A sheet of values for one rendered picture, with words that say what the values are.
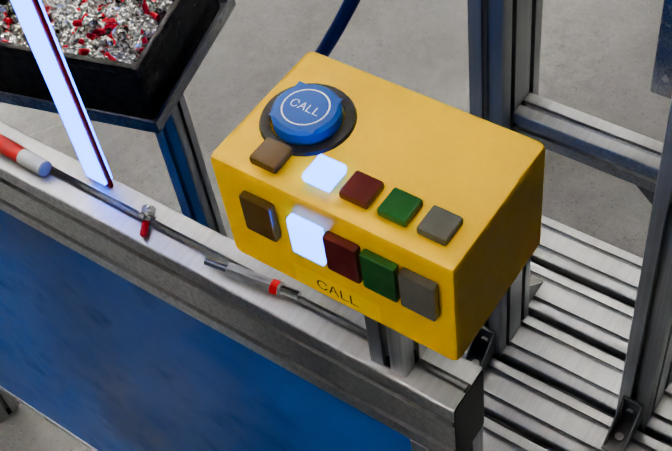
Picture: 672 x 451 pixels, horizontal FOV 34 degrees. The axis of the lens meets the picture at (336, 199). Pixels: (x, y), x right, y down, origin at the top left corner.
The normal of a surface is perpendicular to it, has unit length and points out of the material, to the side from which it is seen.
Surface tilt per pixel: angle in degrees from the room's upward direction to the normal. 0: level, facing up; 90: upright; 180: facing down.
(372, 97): 0
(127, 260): 90
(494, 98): 90
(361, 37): 0
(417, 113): 0
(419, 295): 90
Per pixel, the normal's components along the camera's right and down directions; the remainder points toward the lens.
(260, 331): -0.57, 0.67
